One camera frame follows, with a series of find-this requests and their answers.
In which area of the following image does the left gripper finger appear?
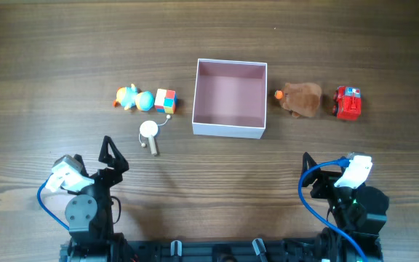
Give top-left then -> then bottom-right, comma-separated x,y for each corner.
73,154 -> 89,177
98,135 -> 129,172

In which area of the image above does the wooden pig rattle drum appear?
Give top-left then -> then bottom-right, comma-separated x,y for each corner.
138,114 -> 172,156

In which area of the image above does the orange blue duck toy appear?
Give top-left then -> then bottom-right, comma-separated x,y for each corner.
113,84 -> 154,111

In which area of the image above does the colourful 2x2 puzzle cube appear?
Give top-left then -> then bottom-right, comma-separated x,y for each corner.
154,89 -> 177,114

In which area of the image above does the brown plush toy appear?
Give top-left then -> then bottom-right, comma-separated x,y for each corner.
274,82 -> 322,118

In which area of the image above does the red toy fire truck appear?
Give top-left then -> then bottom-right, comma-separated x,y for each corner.
332,86 -> 362,121

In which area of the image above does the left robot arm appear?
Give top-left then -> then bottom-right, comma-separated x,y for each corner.
59,136 -> 139,262

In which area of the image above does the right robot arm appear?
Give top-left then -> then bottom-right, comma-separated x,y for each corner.
298,152 -> 389,261

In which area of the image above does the white box pink interior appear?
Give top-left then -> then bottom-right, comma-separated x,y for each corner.
192,58 -> 268,139

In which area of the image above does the right blue cable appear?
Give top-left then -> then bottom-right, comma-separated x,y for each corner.
297,157 -> 370,262

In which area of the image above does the blue cable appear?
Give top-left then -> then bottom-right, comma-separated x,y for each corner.
297,157 -> 370,262
36,180 -> 71,231

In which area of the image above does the left blue cable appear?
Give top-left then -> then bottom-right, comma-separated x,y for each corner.
36,180 -> 71,231

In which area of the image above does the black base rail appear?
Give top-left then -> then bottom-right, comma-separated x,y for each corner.
59,238 -> 364,262

